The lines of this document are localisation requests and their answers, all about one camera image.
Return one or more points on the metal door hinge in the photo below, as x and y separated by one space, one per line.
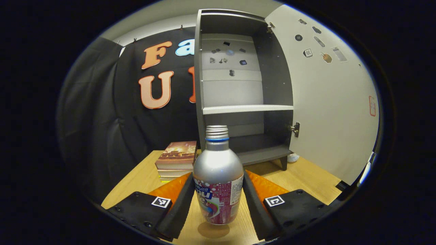
270 27
295 129

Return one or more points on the white paged book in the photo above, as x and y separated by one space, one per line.
172 173

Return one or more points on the brown cover book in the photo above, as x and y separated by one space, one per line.
177 154

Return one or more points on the white cabinet shelf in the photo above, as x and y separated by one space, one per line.
245 109

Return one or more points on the black backdrop cloth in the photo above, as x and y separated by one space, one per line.
95 119

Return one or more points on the beige cabinet door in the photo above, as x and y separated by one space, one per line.
327 119

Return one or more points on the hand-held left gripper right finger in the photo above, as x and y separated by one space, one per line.
253 211

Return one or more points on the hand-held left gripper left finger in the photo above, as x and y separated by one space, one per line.
180 211

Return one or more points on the silver bottle with red label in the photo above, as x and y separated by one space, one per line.
218 170

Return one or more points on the black table clamp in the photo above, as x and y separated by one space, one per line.
342 185

